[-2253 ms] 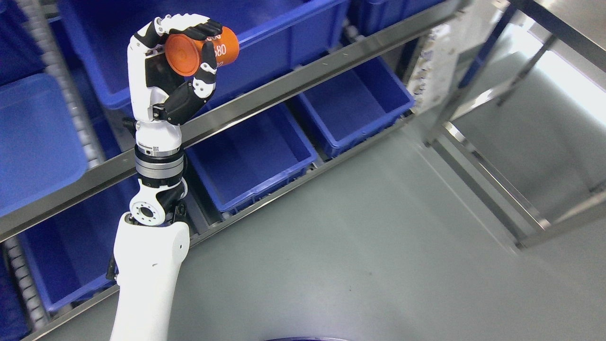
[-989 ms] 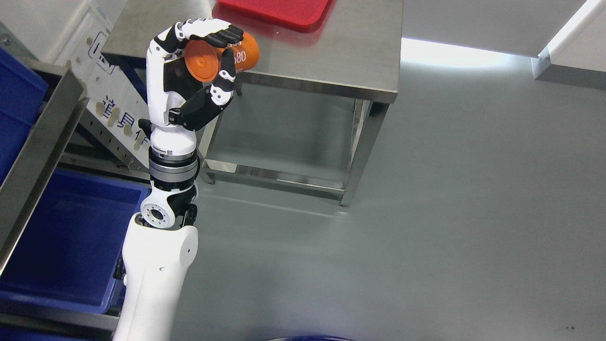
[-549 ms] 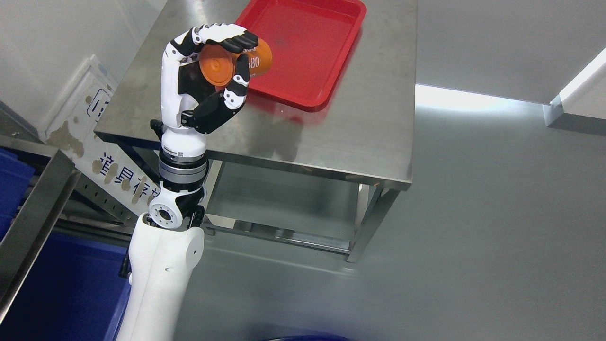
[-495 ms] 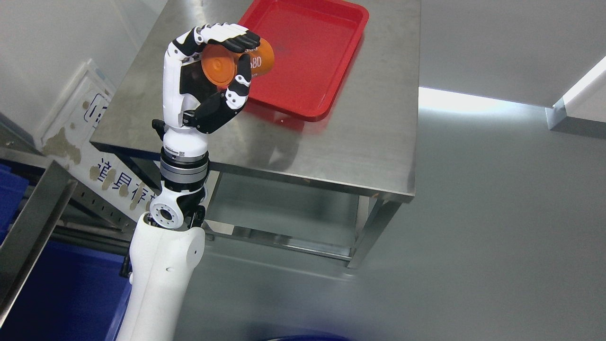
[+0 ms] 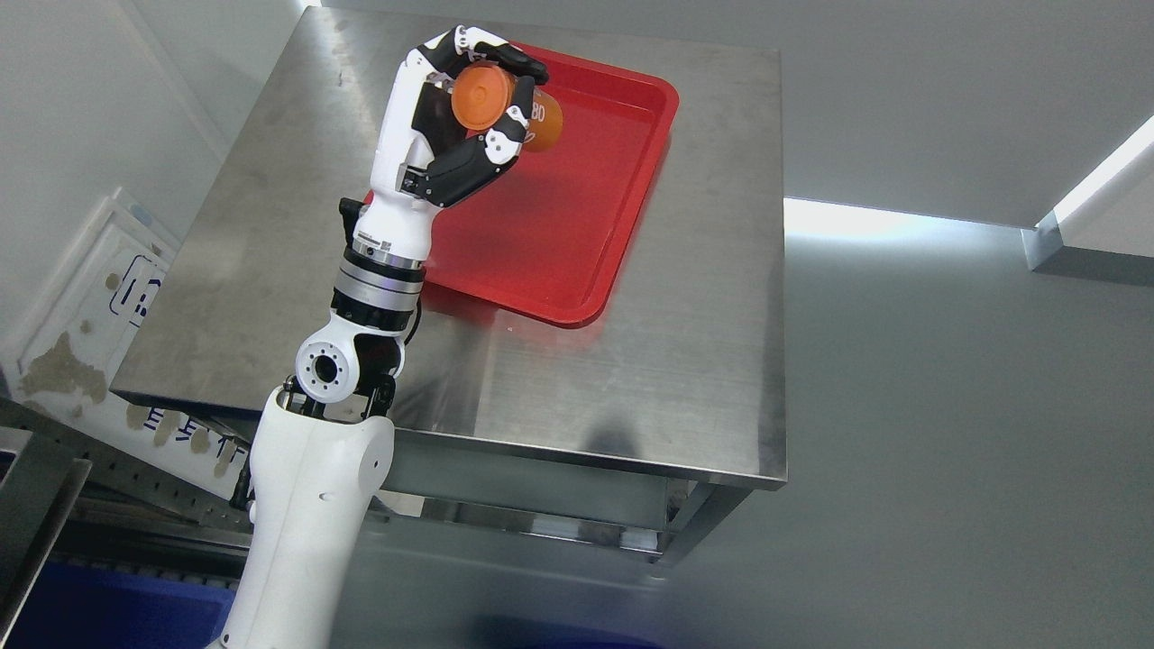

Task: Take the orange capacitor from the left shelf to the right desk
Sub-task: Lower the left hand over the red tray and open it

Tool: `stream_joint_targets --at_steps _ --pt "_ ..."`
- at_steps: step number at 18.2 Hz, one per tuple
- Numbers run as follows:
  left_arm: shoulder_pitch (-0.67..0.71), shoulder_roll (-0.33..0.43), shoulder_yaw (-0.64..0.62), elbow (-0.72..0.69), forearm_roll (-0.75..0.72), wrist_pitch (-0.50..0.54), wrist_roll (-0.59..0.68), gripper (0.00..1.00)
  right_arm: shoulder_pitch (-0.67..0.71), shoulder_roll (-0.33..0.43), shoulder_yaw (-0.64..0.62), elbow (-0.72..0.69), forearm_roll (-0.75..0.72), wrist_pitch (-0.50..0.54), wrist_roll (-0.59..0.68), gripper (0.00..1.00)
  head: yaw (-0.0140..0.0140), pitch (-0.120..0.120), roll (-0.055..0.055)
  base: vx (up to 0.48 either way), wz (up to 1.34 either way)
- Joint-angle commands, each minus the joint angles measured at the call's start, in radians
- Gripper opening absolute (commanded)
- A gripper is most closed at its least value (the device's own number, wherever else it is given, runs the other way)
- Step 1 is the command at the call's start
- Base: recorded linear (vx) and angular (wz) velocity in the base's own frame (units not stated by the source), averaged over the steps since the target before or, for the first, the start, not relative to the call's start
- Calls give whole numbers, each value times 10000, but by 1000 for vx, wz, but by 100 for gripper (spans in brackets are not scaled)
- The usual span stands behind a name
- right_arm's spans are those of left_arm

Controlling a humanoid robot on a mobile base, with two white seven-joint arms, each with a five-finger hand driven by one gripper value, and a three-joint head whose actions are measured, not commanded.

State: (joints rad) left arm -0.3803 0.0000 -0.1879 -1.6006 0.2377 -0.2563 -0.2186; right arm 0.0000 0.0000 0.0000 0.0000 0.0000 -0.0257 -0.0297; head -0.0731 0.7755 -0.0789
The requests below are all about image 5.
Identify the orange cylindrical capacitor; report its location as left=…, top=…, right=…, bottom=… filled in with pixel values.
left=450, top=61, right=564, bottom=152

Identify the stainless steel desk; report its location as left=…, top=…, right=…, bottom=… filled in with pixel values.
left=111, top=7, right=787, bottom=555

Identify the red plastic tray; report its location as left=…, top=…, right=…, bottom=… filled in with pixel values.
left=340, top=49, right=680, bottom=328

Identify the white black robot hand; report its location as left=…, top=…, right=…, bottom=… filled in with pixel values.
left=350, top=25, right=549, bottom=270

